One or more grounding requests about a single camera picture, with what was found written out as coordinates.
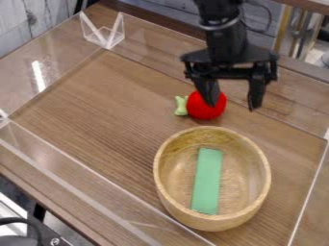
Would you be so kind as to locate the green flat stick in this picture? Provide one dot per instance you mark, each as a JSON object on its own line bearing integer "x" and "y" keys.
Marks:
{"x": 206, "y": 181}

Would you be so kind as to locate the red plush tomato toy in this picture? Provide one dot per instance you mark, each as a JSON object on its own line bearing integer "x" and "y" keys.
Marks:
{"x": 191, "y": 105}

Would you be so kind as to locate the brown wooden bowl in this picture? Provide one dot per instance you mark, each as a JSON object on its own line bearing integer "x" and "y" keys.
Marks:
{"x": 244, "y": 177}

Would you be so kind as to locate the clear acrylic corner bracket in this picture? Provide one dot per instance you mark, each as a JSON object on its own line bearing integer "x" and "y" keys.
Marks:
{"x": 104, "y": 37}

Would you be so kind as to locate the black table leg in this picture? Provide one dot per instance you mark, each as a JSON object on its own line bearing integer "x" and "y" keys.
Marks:
{"x": 38, "y": 212}

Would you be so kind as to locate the gold metal chair frame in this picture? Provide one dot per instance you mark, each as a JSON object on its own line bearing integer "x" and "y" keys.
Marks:
{"x": 298, "y": 29}

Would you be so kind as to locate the clear acrylic front panel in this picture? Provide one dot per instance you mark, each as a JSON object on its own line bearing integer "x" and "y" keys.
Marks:
{"x": 104, "y": 212}

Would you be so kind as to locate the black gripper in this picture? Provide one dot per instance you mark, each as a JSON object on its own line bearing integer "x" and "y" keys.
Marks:
{"x": 230, "y": 58}

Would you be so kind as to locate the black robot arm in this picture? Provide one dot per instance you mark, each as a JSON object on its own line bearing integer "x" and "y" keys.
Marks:
{"x": 220, "y": 9}

